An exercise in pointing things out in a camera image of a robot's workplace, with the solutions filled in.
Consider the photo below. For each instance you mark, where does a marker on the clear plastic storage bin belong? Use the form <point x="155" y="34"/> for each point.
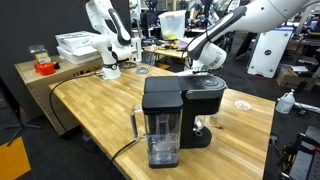
<point x="172" y="25"/>

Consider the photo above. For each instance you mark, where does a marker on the clear water tank black lid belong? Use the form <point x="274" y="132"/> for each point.
<point x="163" y="133"/>

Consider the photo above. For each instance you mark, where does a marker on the pale crumpled cloth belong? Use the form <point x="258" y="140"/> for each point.
<point x="183" y="43"/>

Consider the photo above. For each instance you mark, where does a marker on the orange floor mat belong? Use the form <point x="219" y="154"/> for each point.
<point x="13" y="160"/>

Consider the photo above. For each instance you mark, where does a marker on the beige metal cabinet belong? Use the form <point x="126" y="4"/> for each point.
<point x="36" y="90"/>

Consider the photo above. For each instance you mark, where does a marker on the white plastic jug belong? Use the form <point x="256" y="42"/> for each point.
<point x="285" y="103"/>

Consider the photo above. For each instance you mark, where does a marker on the black Keurig coffee maker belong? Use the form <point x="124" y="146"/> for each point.
<point x="200" y="96"/>

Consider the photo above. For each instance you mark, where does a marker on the black equipment cart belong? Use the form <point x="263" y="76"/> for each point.
<point x="306" y="160"/>

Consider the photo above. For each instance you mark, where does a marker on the black tripod stand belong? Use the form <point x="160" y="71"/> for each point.
<point x="21" y="125"/>

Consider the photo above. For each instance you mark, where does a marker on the brown cardboard box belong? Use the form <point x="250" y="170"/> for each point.
<point x="290" y="79"/>

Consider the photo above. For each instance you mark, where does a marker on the orange plastic bowl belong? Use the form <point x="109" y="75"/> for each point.
<point x="45" y="68"/>

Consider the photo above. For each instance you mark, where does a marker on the white panel blue trim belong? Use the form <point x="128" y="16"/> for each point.
<point x="270" y="53"/>

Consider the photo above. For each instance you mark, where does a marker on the wooden office desk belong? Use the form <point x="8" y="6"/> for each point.
<point x="170" y="53"/>

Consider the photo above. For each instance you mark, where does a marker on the clear round plastic lid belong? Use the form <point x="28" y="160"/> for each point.
<point x="242" y="105"/>

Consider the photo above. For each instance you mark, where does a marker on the clear glass bowl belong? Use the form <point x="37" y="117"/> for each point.
<point x="199" y="126"/>

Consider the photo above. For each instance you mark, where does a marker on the clear plastic jar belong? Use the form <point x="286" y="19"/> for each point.
<point x="39" y="51"/>

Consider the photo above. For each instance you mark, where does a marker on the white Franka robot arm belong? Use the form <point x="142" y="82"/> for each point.
<point x="253" y="16"/>

